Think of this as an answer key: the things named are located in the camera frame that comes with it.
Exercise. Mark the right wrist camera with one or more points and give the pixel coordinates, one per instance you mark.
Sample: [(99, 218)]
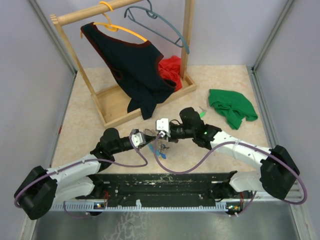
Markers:
[(163, 126)]

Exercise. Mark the blue-grey hanger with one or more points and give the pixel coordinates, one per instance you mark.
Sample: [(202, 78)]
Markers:
[(147, 18)]

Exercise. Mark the wooden clothes rack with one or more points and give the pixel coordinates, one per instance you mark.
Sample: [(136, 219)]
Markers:
[(112, 102)]

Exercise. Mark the yellow hanger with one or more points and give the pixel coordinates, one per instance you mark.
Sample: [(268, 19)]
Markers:
[(113, 28)]

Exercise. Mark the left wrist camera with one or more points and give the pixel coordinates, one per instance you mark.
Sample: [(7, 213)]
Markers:
[(137, 139)]

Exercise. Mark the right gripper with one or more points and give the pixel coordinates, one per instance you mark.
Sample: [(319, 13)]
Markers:
[(171, 138)]

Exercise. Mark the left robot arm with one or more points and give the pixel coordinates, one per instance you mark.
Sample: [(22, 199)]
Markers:
[(42, 188)]

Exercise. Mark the green cloth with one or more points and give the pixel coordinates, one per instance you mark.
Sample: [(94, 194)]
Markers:
[(232, 105)]

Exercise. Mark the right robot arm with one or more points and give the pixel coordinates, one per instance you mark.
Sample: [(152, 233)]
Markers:
[(274, 169)]

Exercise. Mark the key with green tag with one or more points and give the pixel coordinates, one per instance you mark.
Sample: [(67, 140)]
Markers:
[(203, 112)]

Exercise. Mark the navy tank top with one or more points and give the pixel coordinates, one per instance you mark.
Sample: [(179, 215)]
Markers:
[(135, 68)]

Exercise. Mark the red cloth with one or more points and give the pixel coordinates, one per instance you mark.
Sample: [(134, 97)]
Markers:
[(169, 68)]

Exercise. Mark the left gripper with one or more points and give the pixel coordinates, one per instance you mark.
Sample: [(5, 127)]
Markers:
[(149, 139)]

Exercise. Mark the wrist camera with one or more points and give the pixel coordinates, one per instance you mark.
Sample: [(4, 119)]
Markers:
[(163, 126), (137, 139)]

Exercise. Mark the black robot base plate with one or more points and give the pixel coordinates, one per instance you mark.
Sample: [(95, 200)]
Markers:
[(164, 189)]

